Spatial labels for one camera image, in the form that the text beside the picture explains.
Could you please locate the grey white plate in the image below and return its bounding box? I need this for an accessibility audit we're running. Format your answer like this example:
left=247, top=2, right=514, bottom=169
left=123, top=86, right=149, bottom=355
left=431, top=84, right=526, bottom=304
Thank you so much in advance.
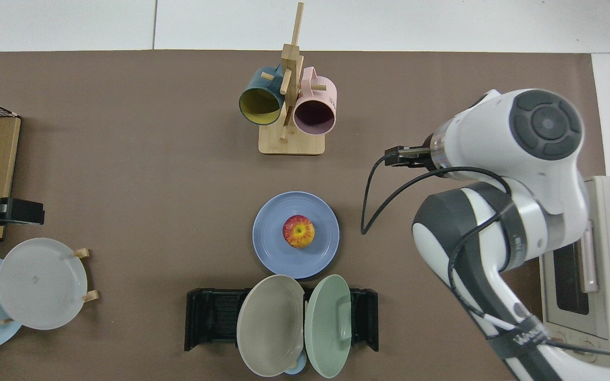
left=0, top=238, right=88, bottom=331

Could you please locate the black dish rack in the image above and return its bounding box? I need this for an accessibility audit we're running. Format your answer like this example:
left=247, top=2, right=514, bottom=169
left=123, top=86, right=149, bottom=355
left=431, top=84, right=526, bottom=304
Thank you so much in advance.
left=184, top=288, right=379, bottom=352

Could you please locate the wooden plate rack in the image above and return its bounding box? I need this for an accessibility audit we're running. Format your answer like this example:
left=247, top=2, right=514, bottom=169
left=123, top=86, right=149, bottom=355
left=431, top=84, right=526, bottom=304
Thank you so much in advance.
left=0, top=247, right=100, bottom=325

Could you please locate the beige plate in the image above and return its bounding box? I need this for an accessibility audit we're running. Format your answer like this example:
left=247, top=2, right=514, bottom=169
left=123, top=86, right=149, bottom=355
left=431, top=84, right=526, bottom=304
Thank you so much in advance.
left=236, top=274, right=306, bottom=377

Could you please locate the pale green plate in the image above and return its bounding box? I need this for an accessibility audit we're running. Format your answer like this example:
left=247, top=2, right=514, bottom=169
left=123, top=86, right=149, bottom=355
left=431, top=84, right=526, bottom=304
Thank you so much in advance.
left=304, top=274, right=352, bottom=379

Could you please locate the brown table cloth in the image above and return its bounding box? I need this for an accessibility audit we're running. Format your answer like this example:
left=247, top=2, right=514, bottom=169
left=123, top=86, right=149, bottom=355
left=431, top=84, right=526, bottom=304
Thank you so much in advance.
left=0, top=50, right=607, bottom=381

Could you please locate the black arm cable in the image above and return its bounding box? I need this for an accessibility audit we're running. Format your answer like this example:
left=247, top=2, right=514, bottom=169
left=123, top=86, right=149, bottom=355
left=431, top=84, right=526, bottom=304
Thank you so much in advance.
left=361, top=147, right=610, bottom=371

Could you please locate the wooden cup stand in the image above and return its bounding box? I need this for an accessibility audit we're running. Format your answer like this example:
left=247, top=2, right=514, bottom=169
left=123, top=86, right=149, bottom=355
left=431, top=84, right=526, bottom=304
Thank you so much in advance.
left=258, top=2, right=327, bottom=156

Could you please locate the dark blue cup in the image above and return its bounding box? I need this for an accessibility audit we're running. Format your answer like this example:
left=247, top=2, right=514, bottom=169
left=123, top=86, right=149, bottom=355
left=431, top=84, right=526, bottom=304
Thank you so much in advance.
left=238, top=65, right=285, bottom=126

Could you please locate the pink cup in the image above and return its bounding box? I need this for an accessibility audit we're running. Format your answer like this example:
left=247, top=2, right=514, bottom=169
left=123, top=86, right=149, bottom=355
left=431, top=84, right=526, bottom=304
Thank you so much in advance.
left=292, top=67, right=337, bottom=136

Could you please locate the small blue round thing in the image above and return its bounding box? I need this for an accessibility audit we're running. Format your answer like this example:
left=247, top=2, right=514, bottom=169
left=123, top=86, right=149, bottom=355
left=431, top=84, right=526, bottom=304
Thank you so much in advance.
left=284, top=352, right=308, bottom=375

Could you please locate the red yellow apple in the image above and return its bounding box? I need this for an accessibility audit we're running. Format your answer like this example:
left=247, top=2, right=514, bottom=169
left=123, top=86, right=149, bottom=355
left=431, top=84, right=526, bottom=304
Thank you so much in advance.
left=283, top=215, right=316, bottom=249

